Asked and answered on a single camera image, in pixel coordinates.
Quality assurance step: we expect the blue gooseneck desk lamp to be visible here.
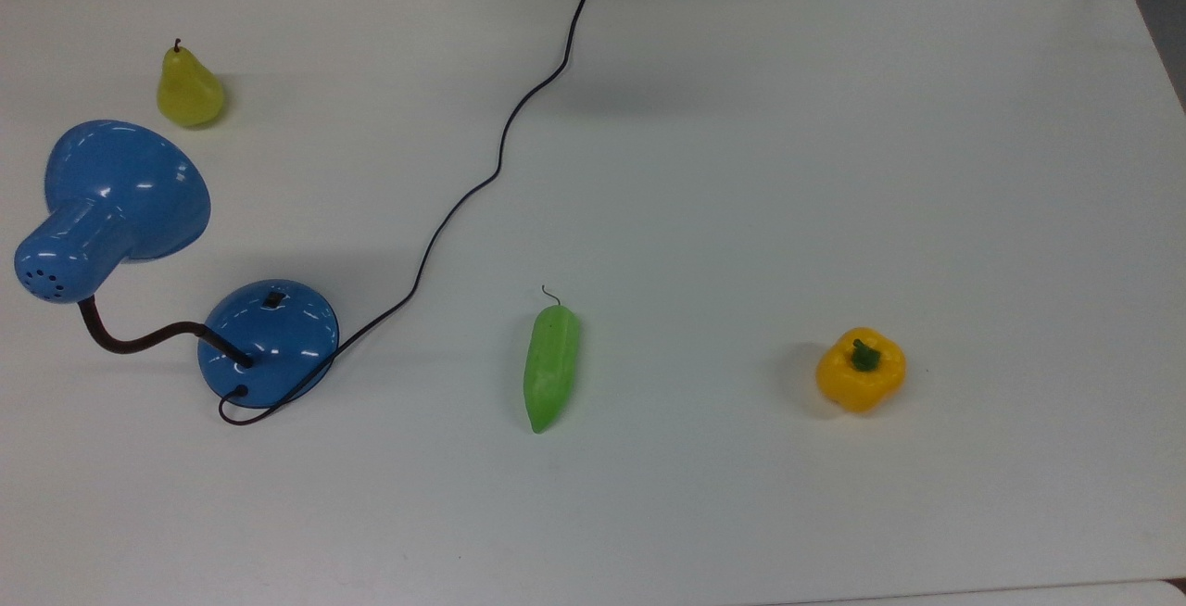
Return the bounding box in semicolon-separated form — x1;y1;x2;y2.
13;120;341;409

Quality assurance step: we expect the yellow-green toy pear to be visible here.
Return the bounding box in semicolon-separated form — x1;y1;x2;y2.
156;39;227;129

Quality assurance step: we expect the green toy cucumber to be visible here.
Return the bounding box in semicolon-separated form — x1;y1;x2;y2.
524;286;582;435

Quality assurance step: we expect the yellow toy bell pepper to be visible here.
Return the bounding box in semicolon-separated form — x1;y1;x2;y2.
815;327;907;414

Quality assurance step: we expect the black lamp power cable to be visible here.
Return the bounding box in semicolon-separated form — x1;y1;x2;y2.
218;0;617;426

